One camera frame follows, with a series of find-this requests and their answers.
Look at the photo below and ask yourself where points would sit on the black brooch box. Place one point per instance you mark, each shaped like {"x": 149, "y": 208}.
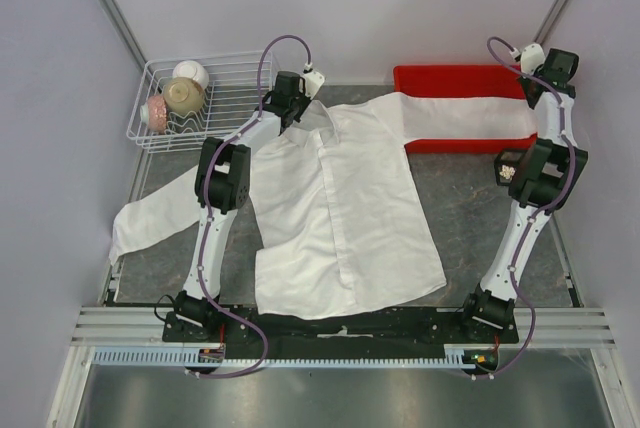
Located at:
{"x": 506, "y": 164}

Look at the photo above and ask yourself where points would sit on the red plastic bin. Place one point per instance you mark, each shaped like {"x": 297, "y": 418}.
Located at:
{"x": 459, "y": 81}

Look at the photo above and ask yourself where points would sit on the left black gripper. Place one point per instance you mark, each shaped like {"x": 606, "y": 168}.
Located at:
{"x": 306, "y": 101}

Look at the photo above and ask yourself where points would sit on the beige ceramic bowl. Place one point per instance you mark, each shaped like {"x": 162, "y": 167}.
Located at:
{"x": 183, "y": 96}

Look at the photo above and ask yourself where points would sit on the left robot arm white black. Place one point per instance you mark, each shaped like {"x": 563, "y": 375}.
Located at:
{"x": 222, "y": 188}

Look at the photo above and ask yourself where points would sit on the aluminium frame rail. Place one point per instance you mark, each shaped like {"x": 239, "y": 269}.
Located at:
{"x": 554, "y": 328}

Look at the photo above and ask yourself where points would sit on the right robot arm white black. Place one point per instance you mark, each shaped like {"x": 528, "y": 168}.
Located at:
{"x": 539, "y": 180}

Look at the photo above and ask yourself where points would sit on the light blue cable duct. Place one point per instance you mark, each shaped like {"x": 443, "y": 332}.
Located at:
{"x": 216, "y": 358}

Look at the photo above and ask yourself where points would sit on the flower brooch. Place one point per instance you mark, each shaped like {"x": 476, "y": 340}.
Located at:
{"x": 506, "y": 173}

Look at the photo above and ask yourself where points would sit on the white button shirt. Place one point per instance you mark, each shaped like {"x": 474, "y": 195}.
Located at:
{"x": 341, "y": 222}

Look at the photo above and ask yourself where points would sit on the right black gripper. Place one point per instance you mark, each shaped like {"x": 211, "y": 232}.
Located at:
{"x": 524, "y": 82}

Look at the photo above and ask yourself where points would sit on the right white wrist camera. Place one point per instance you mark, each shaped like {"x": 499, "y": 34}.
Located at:
{"x": 529, "y": 58}

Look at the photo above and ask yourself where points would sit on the white wire dish rack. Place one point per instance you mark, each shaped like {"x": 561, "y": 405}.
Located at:
{"x": 235, "y": 81}

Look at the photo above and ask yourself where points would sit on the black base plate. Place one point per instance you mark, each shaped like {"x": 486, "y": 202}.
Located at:
{"x": 390, "y": 332}

